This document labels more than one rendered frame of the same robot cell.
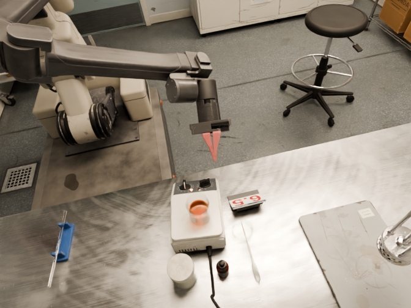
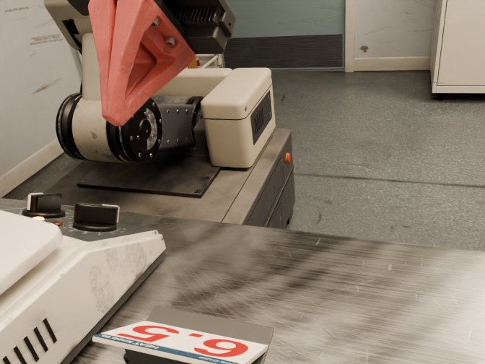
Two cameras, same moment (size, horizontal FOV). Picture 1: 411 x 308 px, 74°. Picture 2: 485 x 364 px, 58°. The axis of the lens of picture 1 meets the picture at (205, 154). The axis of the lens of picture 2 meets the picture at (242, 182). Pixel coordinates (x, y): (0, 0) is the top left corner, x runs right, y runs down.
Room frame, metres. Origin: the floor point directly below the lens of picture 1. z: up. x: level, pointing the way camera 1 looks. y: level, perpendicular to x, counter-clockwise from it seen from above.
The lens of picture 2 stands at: (0.22, -0.22, 0.99)
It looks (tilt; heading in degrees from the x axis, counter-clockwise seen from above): 31 degrees down; 28
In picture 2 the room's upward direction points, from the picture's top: 8 degrees counter-clockwise
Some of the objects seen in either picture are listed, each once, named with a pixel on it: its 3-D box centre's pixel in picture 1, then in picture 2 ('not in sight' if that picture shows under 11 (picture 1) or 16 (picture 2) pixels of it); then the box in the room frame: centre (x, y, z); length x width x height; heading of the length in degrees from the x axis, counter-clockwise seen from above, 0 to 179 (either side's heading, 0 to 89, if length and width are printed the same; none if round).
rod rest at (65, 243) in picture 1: (62, 239); not in sight; (0.32, 0.41, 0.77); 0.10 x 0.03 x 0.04; 1
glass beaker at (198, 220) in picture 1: (199, 209); not in sight; (0.30, 0.03, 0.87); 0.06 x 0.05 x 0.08; 166
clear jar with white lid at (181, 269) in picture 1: (183, 272); not in sight; (0.19, 0.09, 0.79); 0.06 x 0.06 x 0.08
